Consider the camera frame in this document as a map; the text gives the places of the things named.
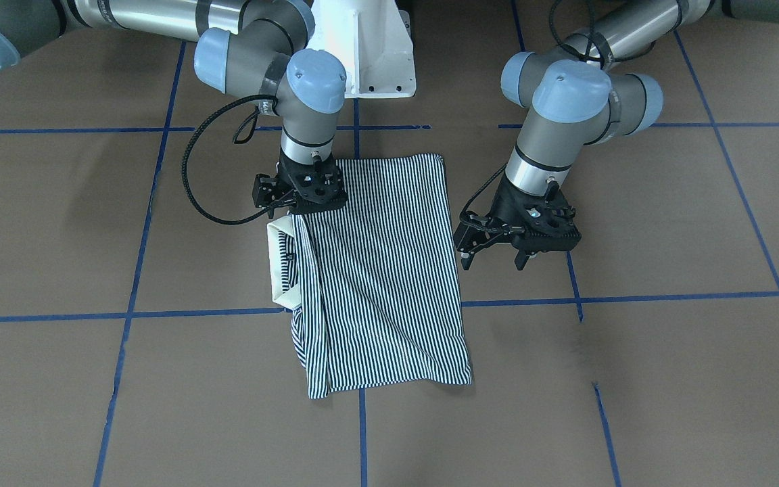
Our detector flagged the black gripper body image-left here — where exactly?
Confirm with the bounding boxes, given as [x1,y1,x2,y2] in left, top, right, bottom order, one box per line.
[252,152,348,215]

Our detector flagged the navy white striped polo shirt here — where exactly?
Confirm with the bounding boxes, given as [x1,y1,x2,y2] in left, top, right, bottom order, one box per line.
[266,154,473,400]

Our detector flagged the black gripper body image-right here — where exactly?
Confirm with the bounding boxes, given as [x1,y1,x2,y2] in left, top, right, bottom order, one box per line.
[454,179,582,253]

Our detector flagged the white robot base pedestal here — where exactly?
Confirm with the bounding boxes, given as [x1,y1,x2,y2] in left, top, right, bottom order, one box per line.
[307,1,417,99]

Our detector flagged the black cable on image-right arm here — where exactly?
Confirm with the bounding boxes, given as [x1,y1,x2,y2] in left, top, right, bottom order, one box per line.
[461,162,509,221]

